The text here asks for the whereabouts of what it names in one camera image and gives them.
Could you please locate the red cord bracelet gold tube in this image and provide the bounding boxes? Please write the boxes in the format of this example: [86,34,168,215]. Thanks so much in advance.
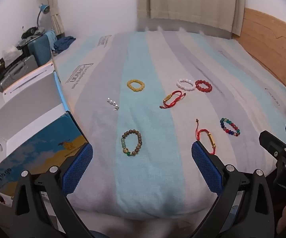
[159,90,186,109]
[196,119,218,155]

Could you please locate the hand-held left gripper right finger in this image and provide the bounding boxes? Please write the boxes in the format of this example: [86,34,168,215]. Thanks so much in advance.
[191,141,275,238]

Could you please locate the teal suitcase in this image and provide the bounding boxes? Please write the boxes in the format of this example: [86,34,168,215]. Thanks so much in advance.
[26,33,57,67]

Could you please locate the wooden headboard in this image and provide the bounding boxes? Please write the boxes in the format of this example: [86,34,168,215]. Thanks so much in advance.
[232,7,286,97]

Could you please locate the red bead bracelet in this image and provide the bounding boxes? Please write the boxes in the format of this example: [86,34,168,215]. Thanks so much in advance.
[195,80,213,93]

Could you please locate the grey suitcase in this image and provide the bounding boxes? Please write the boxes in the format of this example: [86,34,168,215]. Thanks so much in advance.
[0,55,38,92]

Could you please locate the pearl pin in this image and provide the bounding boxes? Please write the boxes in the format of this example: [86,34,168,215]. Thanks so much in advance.
[106,98,120,111]

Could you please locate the striped bedsheet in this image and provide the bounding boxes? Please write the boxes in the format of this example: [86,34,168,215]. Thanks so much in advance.
[52,26,286,220]

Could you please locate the wide beige curtain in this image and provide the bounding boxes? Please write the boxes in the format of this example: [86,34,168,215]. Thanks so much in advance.
[136,0,245,36]

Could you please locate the white cardboard box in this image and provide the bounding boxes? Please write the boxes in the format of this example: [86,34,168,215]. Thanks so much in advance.
[0,63,90,209]

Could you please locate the brown wooden bead bracelet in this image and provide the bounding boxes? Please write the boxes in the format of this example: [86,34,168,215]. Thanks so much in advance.
[121,129,143,157]

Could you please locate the yellow bead bracelet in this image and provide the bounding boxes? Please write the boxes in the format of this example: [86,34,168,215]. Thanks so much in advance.
[126,79,145,93]

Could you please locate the multicolour glass bead bracelet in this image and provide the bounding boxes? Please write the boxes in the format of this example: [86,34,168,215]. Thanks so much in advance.
[220,118,241,137]

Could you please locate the brown clutter pile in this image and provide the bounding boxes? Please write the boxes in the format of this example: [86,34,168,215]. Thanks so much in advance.
[0,58,10,76]

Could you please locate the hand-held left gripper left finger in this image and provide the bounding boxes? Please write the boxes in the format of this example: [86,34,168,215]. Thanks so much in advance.
[12,142,94,238]

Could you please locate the blue desk lamp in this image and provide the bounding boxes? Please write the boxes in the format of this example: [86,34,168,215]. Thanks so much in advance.
[36,4,50,29]

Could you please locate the black bag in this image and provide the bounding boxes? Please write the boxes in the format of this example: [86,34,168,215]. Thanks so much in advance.
[21,26,45,40]

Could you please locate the light blue towel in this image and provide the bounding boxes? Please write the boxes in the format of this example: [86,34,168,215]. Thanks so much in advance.
[45,30,58,52]

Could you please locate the white bead bracelet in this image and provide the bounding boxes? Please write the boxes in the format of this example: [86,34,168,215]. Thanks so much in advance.
[177,78,196,92]

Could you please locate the white plastic bag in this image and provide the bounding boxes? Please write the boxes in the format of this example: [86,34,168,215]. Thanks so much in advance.
[2,45,23,62]

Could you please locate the dark blue clothes pile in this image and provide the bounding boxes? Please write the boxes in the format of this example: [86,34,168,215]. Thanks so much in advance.
[53,36,76,54]

